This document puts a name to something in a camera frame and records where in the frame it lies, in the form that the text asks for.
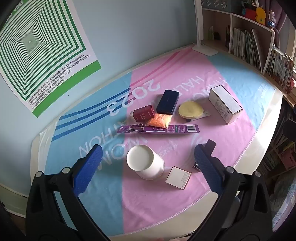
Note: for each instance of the small dark metal object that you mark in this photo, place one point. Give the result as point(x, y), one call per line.
point(197, 167)

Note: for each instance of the navy blue box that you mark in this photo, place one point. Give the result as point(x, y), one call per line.
point(167, 102)

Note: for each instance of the orange packet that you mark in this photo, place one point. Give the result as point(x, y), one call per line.
point(159, 120)

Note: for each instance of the red toy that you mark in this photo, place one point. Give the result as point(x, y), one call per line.
point(248, 10)

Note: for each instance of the pink and blue printed cloth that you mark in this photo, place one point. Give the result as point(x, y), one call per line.
point(143, 204)

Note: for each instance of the white printed card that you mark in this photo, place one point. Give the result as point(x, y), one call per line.
point(204, 115)

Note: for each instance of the white paper cup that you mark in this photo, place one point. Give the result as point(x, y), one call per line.
point(141, 160)

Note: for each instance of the blue and white toy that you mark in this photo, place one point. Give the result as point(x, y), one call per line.
point(271, 19)

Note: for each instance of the large white box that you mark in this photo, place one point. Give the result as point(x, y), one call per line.
point(225, 104)

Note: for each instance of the purple blister card pack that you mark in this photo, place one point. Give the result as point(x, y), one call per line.
point(180, 128)

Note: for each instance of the row of upright books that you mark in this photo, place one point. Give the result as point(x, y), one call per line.
point(277, 150)
point(281, 67)
point(246, 46)

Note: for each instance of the wooden bookshelf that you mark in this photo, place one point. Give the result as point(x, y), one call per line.
point(268, 34)

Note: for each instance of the yellow toy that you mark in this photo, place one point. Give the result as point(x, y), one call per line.
point(260, 15)

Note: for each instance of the yellow round sponge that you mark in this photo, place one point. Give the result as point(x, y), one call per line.
point(190, 109)

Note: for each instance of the green concentric squares wall poster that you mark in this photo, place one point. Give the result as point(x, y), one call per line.
point(34, 46)

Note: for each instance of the small white box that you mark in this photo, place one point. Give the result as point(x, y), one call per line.
point(178, 177)

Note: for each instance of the red box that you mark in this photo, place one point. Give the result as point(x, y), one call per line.
point(144, 112)

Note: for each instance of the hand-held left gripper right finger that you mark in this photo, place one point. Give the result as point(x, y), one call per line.
point(208, 166)

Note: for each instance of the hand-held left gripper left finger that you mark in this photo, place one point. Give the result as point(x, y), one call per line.
point(89, 166)

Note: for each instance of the white desk lamp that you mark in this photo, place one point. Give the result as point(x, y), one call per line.
point(205, 49)

